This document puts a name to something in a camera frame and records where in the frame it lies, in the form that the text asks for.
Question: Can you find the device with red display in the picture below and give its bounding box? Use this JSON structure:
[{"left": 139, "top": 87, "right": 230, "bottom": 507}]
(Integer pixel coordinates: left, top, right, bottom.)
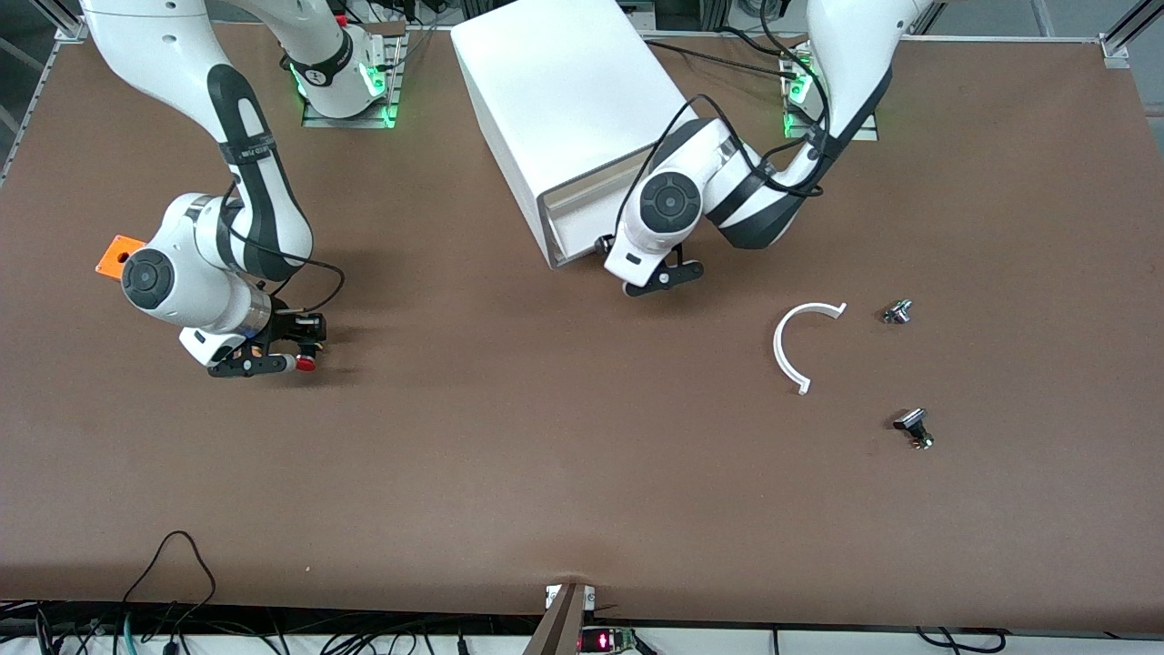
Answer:
[{"left": 579, "top": 625, "right": 639, "bottom": 655}]

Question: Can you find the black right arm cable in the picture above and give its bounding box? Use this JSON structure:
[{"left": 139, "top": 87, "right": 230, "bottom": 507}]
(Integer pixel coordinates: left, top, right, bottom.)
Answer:
[{"left": 218, "top": 171, "right": 347, "bottom": 316}]

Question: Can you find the orange button enclosure box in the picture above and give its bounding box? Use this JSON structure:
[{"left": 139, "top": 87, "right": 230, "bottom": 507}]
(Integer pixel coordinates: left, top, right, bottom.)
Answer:
[{"left": 95, "top": 235, "right": 147, "bottom": 277}]

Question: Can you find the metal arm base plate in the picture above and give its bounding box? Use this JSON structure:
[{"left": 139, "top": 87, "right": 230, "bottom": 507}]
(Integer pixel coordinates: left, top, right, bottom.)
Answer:
[
  {"left": 301, "top": 22, "right": 406, "bottom": 129},
  {"left": 782, "top": 40, "right": 881, "bottom": 142}
]

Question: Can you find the white curved plastic arc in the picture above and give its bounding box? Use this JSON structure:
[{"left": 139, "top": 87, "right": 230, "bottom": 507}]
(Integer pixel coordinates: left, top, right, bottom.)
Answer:
[{"left": 772, "top": 301, "right": 848, "bottom": 396}]

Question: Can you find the black cable on table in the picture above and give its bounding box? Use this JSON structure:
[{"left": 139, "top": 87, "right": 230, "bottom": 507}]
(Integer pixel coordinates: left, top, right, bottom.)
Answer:
[{"left": 642, "top": 27, "right": 803, "bottom": 81}]

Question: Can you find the black looped cable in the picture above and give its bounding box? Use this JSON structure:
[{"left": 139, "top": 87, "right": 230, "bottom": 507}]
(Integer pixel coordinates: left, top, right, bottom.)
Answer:
[{"left": 121, "top": 530, "right": 217, "bottom": 630}]

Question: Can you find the black cable below table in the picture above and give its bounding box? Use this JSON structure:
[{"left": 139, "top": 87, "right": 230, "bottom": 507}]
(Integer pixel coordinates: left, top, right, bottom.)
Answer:
[{"left": 913, "top": 626, "right": 1007, "bottom": 655}]

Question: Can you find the white drawer cabinet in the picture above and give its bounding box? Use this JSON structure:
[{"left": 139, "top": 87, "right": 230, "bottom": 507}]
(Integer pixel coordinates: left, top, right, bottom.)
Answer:
[{"left": 450, "top": 0, "right": 701, "bottom": 270}]

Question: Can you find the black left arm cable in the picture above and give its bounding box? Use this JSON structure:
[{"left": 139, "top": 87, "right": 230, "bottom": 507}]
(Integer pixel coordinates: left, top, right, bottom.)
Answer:
[{"left": 617, "top": 0, "right": 836, "bottom": 239}]

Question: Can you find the aluminium frame corner bracket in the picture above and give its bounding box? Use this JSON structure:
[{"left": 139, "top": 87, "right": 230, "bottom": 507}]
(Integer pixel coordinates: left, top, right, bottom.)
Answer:
[
  {"left": 49, "top": 13, "right": 93, "bottom": 48},
  {"left": 1098, "top": 7, "right": 1149, "bottom": 70}
]

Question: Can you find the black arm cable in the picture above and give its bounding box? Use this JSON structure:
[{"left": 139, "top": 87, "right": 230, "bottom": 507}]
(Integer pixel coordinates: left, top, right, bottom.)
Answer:
[
  {"left": 218, "top": 171, "right": 347, "bottom": 316},
  {"left": 617, "top": 0, "right": 836, "bottom": 239}
]

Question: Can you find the white plastic drawer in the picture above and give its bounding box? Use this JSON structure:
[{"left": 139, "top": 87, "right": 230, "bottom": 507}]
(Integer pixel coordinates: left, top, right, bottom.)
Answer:
[
  {"left": 544, "top": 155, "right": 651, "bottom": 208},
  {"left": 553, "top": 186, "right": 637, "bottom": 252}
]

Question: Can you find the grey camera mount beam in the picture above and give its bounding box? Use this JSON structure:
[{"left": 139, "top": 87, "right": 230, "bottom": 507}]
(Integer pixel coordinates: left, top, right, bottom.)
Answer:
[{"left": 522, "top": 582, "right": 597, "bottom": 655}]

